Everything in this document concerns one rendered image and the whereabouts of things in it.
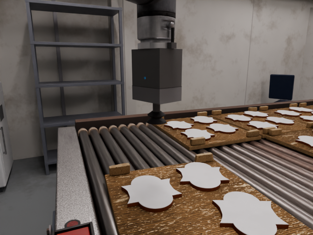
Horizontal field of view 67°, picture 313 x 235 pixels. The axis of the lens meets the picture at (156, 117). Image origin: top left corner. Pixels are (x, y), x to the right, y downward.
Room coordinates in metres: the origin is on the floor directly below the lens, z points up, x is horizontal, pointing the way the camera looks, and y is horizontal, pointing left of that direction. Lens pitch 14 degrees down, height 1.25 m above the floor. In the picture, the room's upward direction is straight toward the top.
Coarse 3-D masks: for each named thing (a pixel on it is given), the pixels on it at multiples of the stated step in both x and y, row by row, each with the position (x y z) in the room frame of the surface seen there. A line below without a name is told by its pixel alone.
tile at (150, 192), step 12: (132, 180) 0.55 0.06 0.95; (144, 180) 0.55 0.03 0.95; (156, 180) 0.55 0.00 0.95; (168, 180) 0.55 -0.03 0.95; (132, 192) 0.50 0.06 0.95; (144, 192) 0.50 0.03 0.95; (156, 192) 0.50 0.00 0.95; (168, 192) 0.50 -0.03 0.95; (132, 204) 0.45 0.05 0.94; (144, 204) 0.45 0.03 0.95; (156, 204) 0.45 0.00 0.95; (168, 204) 0.45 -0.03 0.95
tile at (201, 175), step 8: (176, 168) 0.62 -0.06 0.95; (184, 168) 0.62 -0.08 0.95; (192, 168) 0.62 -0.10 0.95; (200, 168) 0.62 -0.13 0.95; (208, 168) 0.62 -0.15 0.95; (216, 168) 0.62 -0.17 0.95; (184, 176) 0.57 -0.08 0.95; (192, 176) 0.57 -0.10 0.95; (200, 176) 0.57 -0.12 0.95; (208, 176) 0.57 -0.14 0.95; (216, 176) 0.57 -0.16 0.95; (184, 184) 0.55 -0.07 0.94; (192, 184) 0.53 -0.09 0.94; (200, 184) 0.53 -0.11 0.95; (208, 184) 0.53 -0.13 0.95; (216, 184) 0.53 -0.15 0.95
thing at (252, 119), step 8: (216, 112) 1.34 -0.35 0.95; (240, 112) 1.41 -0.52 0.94; (248, 112) 1.37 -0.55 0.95; (256, 112) 1.37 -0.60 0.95; (224, 120) 1.22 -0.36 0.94; (232, 120) 1.21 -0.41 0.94; (240, 120) 1.18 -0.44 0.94; (248, 120) 1.18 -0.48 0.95; (256, 120) 1.22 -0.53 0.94; (264, 120) 1.22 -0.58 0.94; (272, 120) 1.18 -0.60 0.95; (280, 120) 1.18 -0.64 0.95; (288, 120) 1.18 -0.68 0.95; (248, 128) 1.07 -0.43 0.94; (256, 128) 1.06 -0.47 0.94; (264, 128) 0.98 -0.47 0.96; (272, 128) 0.99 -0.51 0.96; (280, 128) 1.07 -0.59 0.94; (288, 128) 1.07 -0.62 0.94; (296, 128) 1.07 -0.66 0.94; (304, 128) 1.07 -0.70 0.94; (312, 128) 1.07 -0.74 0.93; (264, 136) 0.97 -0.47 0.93
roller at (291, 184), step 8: (232, 152) 0.81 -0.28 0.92; (240, 160) 0.76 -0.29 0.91; (248, 160) 0.74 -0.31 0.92; (256, 168) 0.69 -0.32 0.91; (264, 168) 0.68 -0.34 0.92; (272, 176) 0.64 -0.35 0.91; (280, 176) 0.62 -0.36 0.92; (288, 184) 0.59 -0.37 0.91; (296, 184) 0.58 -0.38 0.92; (296, 192) 0.56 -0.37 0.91; (304, 192) 0.55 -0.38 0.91; (312, 192) 0.54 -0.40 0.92; (312, 200) 0.52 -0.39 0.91
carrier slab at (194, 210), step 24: (168, 168) 0.64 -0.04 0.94; (120, 192) 0.51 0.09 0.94; (192, 192) 0.51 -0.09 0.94; (216, 192) 0.51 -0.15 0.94; (120, 216) 0.42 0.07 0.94; (144, 216) 0.42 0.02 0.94; (168, 216) 0.42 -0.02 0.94; (192, 216) 0.42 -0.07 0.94; (216, 216) 0.42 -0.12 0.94; (288, 216) 0.42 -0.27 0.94
